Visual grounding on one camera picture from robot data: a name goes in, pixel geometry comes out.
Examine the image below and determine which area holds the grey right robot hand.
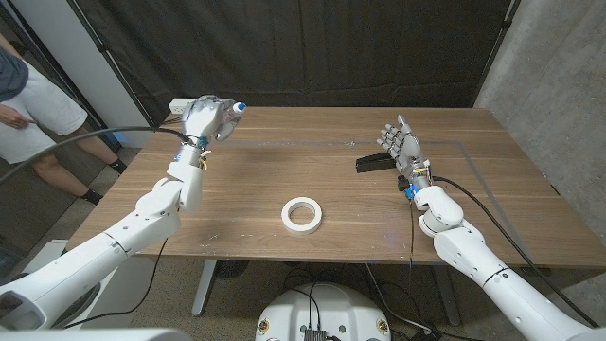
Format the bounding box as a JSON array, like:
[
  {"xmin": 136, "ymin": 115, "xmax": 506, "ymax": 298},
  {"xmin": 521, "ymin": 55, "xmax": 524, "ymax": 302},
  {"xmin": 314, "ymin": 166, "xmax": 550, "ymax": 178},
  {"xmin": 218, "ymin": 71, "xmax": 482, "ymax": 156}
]
[{"xmin": 377, "ymin": 114, "xmax": 433, "ymax": 190}]

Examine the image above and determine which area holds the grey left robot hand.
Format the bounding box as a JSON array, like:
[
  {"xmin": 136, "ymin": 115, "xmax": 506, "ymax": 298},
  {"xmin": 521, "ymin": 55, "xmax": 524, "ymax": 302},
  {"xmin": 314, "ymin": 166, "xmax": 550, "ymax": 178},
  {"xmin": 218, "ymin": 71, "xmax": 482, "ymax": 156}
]
[{"xmin": 181, "ymin": 94, "xmax": 238, "ymax": 149}]

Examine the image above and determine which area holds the clear glue bottle blue cap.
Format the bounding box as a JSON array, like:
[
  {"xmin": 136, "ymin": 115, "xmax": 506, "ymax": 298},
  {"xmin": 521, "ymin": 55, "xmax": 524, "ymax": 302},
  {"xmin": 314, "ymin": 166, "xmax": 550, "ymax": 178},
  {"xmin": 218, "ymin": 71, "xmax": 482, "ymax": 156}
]
[{"xmin": 219, "ymin": 100, "xmax": 247, "ymax": 135}]

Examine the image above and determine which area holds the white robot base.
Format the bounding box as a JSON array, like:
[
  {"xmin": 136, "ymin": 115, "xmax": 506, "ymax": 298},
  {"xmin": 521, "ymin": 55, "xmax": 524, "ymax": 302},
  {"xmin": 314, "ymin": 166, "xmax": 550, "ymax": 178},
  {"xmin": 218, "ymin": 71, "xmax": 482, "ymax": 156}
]
[{"xmin": 255, "ymin": 282, "xmax": 392, "ymax": 341}]

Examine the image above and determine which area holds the black stapler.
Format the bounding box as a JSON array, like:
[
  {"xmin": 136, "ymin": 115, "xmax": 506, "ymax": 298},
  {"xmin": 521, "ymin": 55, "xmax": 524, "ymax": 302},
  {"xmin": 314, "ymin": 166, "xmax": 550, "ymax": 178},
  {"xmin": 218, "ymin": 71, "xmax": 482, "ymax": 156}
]
[{"xmin": 355, "ymin": 152, "xmax": 399, "ymax": 174}]

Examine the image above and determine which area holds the white tape roll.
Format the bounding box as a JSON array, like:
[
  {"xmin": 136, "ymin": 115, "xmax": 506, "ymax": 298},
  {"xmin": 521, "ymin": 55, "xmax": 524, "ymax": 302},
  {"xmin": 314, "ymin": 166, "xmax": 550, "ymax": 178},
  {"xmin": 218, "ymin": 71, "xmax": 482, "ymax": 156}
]
[{"xmin": 280, "ymin": 196, "xmax": 324, "ymax": 235}]

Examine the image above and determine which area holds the white power strip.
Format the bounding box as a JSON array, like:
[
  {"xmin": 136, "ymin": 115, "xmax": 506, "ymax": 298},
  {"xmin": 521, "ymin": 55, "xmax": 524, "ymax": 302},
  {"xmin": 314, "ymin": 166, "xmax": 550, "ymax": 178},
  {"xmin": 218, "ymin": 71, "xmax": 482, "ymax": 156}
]
[{"xmin": 168, "ymin": 98, "xmax": 196, "ymax": 116}]

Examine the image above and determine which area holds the black backdrop stand pole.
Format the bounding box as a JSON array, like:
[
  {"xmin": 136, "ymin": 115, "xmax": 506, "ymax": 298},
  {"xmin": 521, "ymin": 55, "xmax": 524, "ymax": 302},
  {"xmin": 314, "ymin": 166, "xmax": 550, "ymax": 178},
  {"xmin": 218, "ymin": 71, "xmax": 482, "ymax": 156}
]
[
  {"xmin": 65, "ymin": 0, "xmax": 158, "ymax": 132},
  {"xmin": 472, "ymin": 0, "xmax": 521, "ymax": 108}
]

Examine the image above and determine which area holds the black backdrop curtain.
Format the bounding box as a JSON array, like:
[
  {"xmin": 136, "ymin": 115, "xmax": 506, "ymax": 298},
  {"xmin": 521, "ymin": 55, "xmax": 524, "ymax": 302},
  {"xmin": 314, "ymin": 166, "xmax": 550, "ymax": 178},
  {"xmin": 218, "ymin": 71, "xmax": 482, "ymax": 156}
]
[{"xmin": 65, "ymin": 0, "xmax": 515, "ymax": 130}]

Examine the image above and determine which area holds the grey table leg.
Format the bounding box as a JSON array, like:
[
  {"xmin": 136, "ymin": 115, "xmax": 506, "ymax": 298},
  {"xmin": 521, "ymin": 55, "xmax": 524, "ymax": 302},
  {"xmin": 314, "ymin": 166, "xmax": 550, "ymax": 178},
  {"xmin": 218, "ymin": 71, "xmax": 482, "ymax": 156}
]
[{"xmin": 430, "ymin": 264, "xmax": 463, "ymax": 327}]

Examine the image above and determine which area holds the black round floor stand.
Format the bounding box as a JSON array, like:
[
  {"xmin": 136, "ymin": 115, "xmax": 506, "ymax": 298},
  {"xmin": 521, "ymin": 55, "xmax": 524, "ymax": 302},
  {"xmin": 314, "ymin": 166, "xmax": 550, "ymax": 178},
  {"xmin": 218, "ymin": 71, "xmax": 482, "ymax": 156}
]
[{"xmin": 215, "ymin": 259, "xmax": 250, "ymax": 281}]

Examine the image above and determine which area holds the person in white shorts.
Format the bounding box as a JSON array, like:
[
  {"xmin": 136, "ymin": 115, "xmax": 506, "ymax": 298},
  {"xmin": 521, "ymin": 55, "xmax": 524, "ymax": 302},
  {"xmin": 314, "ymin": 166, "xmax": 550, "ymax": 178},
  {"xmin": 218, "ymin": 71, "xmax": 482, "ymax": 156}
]
[{"xmin": 0, "ymin": 32, "xmax": 128, "ymax": 206}]

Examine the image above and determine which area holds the white table leg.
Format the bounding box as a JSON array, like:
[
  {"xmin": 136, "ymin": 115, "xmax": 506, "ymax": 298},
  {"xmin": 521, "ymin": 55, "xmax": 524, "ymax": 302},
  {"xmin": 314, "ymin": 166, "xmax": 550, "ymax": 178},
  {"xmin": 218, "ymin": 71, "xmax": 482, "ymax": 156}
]
[{"xmin": 191, "ymin": 259, "xmax": 219, "ymax": 317}]

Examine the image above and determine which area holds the black power adapter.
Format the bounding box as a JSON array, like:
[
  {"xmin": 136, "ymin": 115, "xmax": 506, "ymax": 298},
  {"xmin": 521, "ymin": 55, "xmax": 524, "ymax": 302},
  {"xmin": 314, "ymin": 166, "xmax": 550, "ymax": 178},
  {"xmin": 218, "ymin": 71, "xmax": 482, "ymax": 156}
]
[{"xmin": 410, "ymin": 325, "xmax": 444, "ymax": 341}]

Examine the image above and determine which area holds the white robot chest shell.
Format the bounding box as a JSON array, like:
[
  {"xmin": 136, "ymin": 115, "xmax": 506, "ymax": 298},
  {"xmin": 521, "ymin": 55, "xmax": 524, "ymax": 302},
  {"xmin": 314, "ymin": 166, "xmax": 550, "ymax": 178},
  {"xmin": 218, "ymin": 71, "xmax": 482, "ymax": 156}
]
[{"xmin": 0, "ymin": 329, "xmax": 191, "ymax": 341}]

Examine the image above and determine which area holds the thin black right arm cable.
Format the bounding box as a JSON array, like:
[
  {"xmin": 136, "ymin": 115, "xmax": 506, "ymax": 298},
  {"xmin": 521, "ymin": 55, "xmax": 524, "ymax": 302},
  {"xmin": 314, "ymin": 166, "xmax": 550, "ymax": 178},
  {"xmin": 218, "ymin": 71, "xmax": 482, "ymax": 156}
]
[{"xmin": 408, "ymin": 199, "xmax": 417, "ymax": 267}]

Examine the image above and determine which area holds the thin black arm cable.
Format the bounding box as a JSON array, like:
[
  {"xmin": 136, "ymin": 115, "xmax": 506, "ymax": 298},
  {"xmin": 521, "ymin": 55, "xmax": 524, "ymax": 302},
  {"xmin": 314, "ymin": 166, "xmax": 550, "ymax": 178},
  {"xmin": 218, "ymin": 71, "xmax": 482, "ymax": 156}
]
[
  {"xmin": 408, "ymin": 199, "xmax": 417, "ymax": 267},
  {"xmin": 61, "ymin": 236, "xmax": 169, "ymax": 331}
]

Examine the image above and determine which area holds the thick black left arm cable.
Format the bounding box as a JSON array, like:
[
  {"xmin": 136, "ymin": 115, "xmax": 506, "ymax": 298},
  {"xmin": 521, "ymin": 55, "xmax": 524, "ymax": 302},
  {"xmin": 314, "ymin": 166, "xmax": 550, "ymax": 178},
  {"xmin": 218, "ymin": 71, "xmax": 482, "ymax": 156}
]
[{"xmin": 0, "ymin": 125, "xmax": 193, "ymax": 186}]

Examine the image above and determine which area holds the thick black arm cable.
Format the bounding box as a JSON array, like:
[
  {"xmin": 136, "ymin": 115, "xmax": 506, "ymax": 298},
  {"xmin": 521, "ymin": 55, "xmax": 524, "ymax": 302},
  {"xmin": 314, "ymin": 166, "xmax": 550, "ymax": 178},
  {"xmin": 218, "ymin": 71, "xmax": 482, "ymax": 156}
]
[
  {"xmin": 431, "ymin": 175, "xmax": 600, "ymax": 328},
  {"xmin": 0, "ymin": 125, "xmax": 193, "ymax": 186}
]

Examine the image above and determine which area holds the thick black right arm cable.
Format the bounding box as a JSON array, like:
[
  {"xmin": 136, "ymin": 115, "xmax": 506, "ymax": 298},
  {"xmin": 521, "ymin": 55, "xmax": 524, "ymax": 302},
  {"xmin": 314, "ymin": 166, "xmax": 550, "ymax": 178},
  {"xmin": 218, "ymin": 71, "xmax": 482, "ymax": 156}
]
[{"xmin": 431, "ymin": 175, "xmax": 600, "ymax": 328}]

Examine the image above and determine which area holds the white floor cable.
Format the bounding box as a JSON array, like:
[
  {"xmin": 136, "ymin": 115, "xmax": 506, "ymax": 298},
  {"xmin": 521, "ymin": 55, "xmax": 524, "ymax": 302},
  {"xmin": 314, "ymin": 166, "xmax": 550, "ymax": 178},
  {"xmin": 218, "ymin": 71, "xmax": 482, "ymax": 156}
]
[{"xmin": 364, "ymin": 263, "xmax": 430, "ymax": 332}]

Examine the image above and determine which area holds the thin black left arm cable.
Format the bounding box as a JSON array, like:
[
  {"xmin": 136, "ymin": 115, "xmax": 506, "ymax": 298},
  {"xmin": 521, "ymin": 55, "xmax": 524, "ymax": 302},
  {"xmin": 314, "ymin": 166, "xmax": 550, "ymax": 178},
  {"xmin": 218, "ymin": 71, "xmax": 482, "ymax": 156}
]
[{"xmin": 61, "ymin": 236, "xmax": 169, "ymax": 331}]

